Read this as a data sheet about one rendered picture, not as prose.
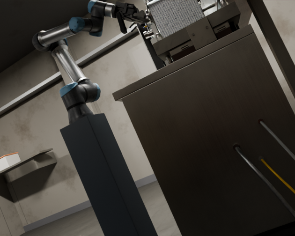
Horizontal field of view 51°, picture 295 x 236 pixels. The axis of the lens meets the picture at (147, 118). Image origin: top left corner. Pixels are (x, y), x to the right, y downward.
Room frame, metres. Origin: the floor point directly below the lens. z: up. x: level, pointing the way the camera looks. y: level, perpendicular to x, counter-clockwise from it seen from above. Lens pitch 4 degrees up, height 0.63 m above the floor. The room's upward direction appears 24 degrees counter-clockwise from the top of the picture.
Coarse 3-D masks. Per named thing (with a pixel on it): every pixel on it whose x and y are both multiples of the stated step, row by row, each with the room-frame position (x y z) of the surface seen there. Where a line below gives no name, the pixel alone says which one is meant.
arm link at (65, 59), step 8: (64, 40) 1.96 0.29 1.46; (56, 48) 1.89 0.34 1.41; (64, 48) 1.92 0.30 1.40; (56, 56) 1.92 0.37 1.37; (64, 56) 1.90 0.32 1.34; (64, 64) 1.89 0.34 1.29; (72, 64) 1.89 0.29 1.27; (72, 72) 1.88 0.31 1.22; (80, 72) 1.89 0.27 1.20; (72, 80) 1.89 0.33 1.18; (80, 80) 1.86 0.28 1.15; (88, 80) 1.88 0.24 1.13; (88, 88) 1.83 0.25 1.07; (96, 88) 1.89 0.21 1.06; (88, 96) 1.83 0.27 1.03; (96, 96) 1.89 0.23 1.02
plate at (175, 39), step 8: (224, 8) 1.31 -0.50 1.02; (232, 8) 1.31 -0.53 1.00; (208, 16) 1.33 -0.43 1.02; (216, 16) 1.32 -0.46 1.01; (224, 16) 1.31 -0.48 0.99; (232, 16) 1.31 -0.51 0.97; (216, 24) 1.32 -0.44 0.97; (176, 32) 1.36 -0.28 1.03; (184, 32) 1.35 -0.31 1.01; (160, 40) 1.38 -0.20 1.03; (168, 40) 1.37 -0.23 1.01; (176, 40) 1.36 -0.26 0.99; (184, 40) 1.36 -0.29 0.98; (160, 48) 1.38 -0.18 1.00; (168, 48) 1.37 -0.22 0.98; (160, 56) 1.42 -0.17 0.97
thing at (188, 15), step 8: (184, 8) 1.54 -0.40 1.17; (192, 8) 1.53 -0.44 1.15; (200, 8) 1.52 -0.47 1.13; (168, 16) 1.55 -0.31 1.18; (176, 16) 1.55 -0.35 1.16; (184, 16) 1.54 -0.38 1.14; (192, 16) 1.53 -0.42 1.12; (200, 16) 1.52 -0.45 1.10; (160, 24) 1.57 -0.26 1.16; (168, 24) 1.56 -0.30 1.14; (176, 24) 1.55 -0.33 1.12; (184, 24) 1.54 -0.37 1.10; (160, 32) 1.57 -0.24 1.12; (168, 32) 1.56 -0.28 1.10
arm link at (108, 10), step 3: (108, 3) 1.66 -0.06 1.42; (108, 6) 1.65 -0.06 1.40; (111, 6) 1.65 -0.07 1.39; (105, 9) 1.65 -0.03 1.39; (108, 9) 1.65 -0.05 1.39; (111, 9) 1.65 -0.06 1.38; (105, 12) 1.66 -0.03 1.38; (108, 12) 1.66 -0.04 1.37; (111, 12) 1.66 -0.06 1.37; (105, 15) 1.68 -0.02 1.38; (108, 15) 1.68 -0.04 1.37; (111, 15) 1.67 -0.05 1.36
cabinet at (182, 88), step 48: (240, 48) 1.26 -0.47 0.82; (144, 96) 1.36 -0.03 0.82; (192, 96) 1.31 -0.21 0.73; (240, 96) 1.28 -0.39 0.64; (144, 144) 1.37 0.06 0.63; (192, 144) 1.33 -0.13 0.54; (240, 144) 1.29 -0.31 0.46; (288, 144) 1.26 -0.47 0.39; (192, 192) 1.35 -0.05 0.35; (240, 192) 1.31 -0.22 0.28; (288, 192) 1.27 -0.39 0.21
